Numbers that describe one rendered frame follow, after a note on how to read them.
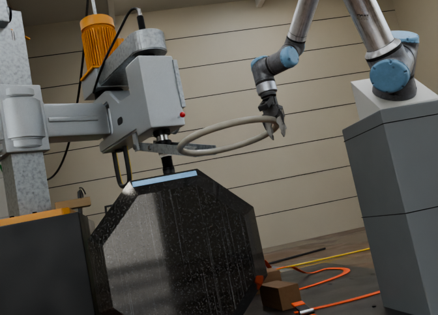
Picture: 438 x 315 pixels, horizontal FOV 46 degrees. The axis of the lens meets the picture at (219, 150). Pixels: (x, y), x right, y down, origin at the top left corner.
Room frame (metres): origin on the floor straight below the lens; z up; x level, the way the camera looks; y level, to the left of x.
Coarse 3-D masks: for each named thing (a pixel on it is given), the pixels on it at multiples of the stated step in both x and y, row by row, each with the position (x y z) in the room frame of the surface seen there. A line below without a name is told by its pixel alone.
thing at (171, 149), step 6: (144, 144) 2.96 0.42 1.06; (150, 144) 2.90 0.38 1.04; (156, 144) 2.83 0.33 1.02; (162, 144) 2.78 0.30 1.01; (174, 144) 2.89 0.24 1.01; (192, 144) 2.73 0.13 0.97; (198, 144) 2.68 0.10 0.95; (204, 144) 2.63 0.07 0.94; (144, 150) 2.98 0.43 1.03; (150, 150) 2.91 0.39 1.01; (156, 150) 2.84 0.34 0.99; (162, 150) 2.79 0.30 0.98; (168, 150) 2.73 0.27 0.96; (174, 150) 2.68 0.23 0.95; (186, 156) 2.58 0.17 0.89; (192, 156) 2.53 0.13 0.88; (198, 156) 2.51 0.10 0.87
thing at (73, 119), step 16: (16, 112) 2.88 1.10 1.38; (32, 112) 2.93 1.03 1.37; (48, 112) 3.07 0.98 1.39; (64, 112) 3.13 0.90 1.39; (80, 112) 3.20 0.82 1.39; (96, 112) 3.27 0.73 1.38; (0, 128) 2.87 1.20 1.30; (16, 128) 2.87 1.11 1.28; (32, 128) 2.92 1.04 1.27; (48, 128) 3.06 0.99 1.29; (64, 128) 3.12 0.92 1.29; (80, 128) 3.19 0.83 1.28; (96, 128) 3.26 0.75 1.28
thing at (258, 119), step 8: (232, 120) 2.11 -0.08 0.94; (240, 120) 2.11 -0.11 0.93; (248, 120) 2.13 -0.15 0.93; (256, 120) 2.14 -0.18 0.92; (264, 120) 2.17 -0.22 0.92; (272, 120) 2.22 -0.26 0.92; (208, 128) 2.12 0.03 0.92; (216, 128) 2.11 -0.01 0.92; (224, 128) 2.12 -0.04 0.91; (192, 136) 2.16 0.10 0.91; (200, 136) 2.15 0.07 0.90; (256, 136) 2.52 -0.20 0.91; (264, 136) 2.48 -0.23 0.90; (184, 144) 2.22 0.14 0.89; (232, 144) 2.57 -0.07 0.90; (240, 144) 2.56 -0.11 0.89; (248, 144) 2.55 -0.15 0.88; (184, 152) 2.38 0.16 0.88; (192, 152) 2.46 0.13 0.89; (200, 152) 2.51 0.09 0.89; (208, 152) 2.54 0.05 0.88; (216, 152) 2.56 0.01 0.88
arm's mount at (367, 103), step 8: (360, 80) 2.39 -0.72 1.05; (368, 80) 2.39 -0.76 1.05; (416, 80) 2.36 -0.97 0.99; (352, 88) 2.38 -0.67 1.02; (360, 88) 2.33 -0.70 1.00; (368, 88) 2.32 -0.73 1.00; (424, 88) 2.29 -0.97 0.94; (360, 96) 2.32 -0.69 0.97; (368, 96) 2.26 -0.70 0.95; (416, 96) 2.24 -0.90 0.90; (424, 96) 2.23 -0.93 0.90; (432, 96) 2.23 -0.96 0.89; (360, 104) 2.34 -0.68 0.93; (368, 104) 2.26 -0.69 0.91; (376, 104) 2.20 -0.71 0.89; (384, 104) 2.19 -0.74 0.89; (392, 104) 2.19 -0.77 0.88; (400, 104) 2.19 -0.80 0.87; (408, 104) 2.19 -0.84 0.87; (360, 112) 2.36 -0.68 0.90; (368, 112) 2.28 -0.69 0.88
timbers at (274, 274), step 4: (268, 268) 3.77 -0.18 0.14; (272, 268) 3.71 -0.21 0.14; (268, 272) 3.54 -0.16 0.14; (272, 272) 3.54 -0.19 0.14; (276, 272) 3.54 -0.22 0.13; (268, 276) 3.53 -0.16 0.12; (272, 276) 3.54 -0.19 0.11; (276, 276) 3.54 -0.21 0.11; (280, 276) 3.54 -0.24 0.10; (264, 280) 3.53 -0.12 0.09; (268, 280) 3.53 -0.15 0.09; (272, 280) 3.53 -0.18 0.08; (280, 280) 3.54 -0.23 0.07
